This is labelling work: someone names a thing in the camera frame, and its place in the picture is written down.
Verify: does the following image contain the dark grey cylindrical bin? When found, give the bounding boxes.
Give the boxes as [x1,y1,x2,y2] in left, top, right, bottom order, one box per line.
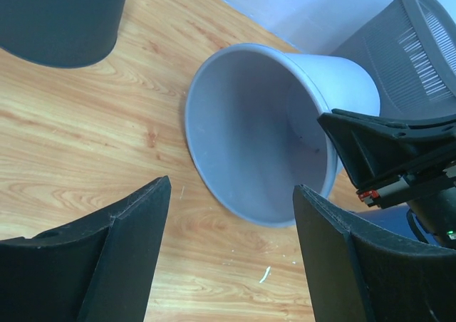
[1,0,125,68]

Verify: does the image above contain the blue plastic bucket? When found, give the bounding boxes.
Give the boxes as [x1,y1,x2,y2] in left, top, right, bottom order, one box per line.
[356,197,455,254]

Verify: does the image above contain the grey mesh square bin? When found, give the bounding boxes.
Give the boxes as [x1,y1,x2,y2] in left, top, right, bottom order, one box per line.
[332,0,455,120]

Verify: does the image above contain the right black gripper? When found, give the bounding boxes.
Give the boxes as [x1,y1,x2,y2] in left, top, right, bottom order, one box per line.
[317,109,455,247]

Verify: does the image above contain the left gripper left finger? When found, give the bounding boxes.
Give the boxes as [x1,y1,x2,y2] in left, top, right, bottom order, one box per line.
[1,176,171,321]

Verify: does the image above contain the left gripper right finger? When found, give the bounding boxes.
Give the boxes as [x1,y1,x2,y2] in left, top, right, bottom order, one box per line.
[293,185,455,321]

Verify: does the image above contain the light grey round bin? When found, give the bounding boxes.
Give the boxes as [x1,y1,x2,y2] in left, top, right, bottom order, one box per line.
[184,43,380,228]

